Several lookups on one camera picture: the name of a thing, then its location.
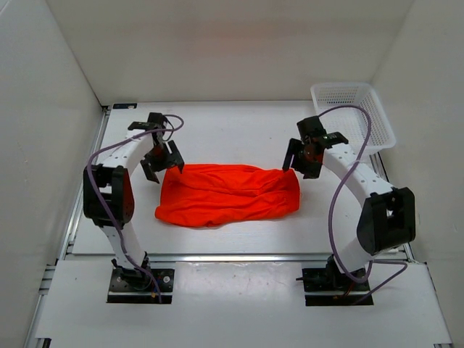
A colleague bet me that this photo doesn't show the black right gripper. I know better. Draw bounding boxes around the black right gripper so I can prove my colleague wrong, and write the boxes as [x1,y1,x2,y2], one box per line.
[282,138,322,180]

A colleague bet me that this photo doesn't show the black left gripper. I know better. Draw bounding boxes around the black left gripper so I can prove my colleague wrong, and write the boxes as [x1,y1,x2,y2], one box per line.
[139,140,183,183]

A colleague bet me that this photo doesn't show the orange shorts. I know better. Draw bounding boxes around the orange shorts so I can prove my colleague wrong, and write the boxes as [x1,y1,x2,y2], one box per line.
[154,164,300,228]

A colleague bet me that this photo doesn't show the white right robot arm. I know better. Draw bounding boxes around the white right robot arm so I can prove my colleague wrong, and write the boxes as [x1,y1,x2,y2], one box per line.
[283,133,416,290]

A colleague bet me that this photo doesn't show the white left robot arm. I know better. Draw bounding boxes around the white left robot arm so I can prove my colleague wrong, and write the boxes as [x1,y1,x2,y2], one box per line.
[83,133,184,290]

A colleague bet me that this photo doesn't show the white plastic basket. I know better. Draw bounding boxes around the white plastic basket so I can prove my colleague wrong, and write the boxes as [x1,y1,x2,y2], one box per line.
[310,82,396,156]

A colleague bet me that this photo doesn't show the dark blue label sticker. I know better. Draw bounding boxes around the dark blue label sticker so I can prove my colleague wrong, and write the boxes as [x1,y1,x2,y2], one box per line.
[112,103,138,109]

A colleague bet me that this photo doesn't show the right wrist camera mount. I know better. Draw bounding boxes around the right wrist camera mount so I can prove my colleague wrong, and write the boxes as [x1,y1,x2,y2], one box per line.
[297,116,349,149]

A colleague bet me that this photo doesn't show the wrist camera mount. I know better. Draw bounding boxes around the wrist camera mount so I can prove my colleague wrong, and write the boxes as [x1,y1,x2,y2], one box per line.
[128,112,168,131]
[297,116,349,149]

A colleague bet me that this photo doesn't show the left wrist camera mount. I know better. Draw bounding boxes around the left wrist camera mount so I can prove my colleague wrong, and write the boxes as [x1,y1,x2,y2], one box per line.
[128,112,168,131]

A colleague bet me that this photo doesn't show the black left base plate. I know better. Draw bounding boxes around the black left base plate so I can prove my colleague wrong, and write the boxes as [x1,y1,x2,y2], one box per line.
[107,259,175,305]

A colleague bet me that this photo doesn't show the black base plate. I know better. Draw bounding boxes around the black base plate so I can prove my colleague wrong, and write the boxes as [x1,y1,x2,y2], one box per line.
[296,256,374,307]
[107,259,175,305]

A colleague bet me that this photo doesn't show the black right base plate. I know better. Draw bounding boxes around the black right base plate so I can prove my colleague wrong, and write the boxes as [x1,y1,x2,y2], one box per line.
[296,256,374,307]

